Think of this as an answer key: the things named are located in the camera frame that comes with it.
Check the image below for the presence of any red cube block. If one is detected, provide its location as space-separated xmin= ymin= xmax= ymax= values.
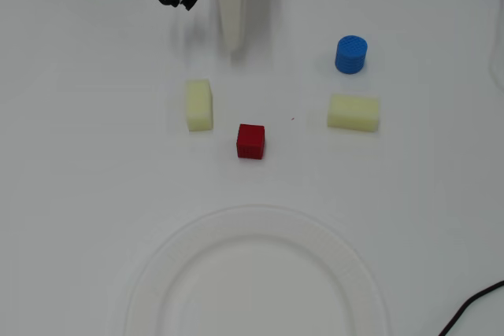
xmin=236 ymin=124 xmax=266 ymax=160

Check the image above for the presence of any blue cylinder block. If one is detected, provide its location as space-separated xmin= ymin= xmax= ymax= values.
xmin=334 ymin=35 xmax=369 ymax=76

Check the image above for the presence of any pale yellow foam block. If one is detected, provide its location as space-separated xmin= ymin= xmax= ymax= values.
xmin=326 ymin=94 xmax=381 ymax=133
xmin=184 ymin=79 xmax=215 ymax=132

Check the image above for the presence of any white round plate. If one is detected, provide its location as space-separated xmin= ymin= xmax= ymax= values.
xmin=122 ymin=204 xmax=387 ymax=336

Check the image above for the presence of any thin black cable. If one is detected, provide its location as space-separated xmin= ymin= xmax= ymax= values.
xmin=437 ymin=280 xmax=504 ymax=336

